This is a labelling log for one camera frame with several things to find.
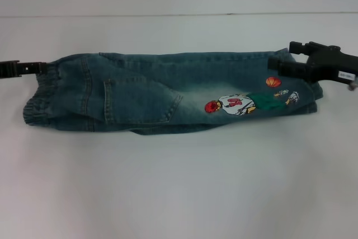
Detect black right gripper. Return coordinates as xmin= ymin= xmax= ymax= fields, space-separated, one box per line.
xmin=268 ymin=41 xmax=358 ymax=86

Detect blue denim shorts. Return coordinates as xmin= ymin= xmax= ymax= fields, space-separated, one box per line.
xmin=22 ymin=48 xmax=325 ymax=136

